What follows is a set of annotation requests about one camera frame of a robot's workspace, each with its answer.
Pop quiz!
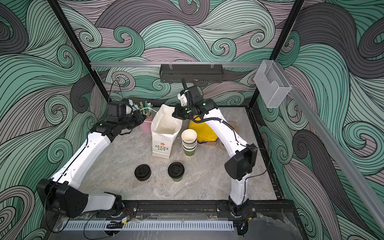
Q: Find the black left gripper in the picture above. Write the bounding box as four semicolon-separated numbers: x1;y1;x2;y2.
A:
118;110;147;132

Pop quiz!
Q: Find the white green paper bag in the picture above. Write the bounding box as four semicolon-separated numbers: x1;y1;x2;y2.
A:
151;105;183;159

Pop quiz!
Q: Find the black cup lid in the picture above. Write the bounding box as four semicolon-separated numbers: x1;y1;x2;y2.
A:
168;162;185;179

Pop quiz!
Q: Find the green paper cup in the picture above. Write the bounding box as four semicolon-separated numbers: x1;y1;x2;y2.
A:
171;176;183;182

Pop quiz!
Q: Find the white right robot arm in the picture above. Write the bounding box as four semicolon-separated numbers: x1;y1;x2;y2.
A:
172;85;257;217

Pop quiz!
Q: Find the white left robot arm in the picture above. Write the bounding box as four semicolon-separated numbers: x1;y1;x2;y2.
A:
37;99;146;219

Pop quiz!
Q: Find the pink holder cup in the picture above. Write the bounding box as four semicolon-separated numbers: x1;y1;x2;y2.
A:
140;115;154;135

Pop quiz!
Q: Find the yellow paper napkin stack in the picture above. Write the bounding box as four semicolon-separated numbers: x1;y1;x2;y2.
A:
188;120;218;143

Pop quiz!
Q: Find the stack of green paper cups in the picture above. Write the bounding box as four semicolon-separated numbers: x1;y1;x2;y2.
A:
181;129;198;156

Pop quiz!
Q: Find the brown pulp cup carrier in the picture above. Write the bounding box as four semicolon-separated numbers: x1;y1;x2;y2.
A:
219;121;239;151

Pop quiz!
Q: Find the stack of black cup lids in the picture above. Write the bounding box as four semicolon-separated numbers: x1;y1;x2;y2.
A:
134;164;152;182

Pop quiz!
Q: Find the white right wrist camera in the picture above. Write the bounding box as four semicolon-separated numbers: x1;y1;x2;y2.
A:
178;93;188;107

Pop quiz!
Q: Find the black wall shelf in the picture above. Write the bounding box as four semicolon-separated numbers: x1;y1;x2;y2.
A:
160;65;224;83

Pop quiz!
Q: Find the aluminium wall rail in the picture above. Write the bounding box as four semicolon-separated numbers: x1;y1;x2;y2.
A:
90;61;261;69

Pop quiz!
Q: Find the black cage frame post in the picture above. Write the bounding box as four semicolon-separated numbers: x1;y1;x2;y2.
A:
47;0;111;103

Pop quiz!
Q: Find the clear acrylic wall pocket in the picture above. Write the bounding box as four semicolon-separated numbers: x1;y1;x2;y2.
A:
254;60;292;109

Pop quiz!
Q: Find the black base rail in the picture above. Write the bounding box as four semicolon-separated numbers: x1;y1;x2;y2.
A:
56;199;298;220

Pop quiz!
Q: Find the white slotted cable duct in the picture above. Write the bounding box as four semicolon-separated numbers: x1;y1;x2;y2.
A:
64;220;235;232

